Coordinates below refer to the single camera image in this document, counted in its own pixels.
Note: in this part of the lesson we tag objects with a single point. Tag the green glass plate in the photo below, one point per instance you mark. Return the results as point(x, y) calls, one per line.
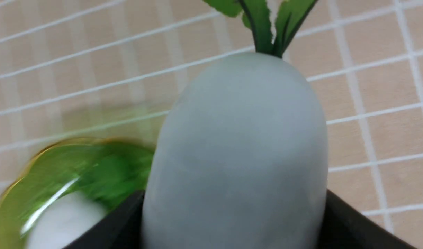
point(105, 172)

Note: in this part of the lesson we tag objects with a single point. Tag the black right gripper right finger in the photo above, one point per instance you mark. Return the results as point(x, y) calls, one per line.
point(344, 227)

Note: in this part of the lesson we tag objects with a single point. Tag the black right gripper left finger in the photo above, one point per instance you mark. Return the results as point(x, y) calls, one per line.
point(120, 229)

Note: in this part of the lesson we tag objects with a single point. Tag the white radish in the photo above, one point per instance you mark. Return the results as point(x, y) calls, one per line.
point(59, 222)
point(242, 158)

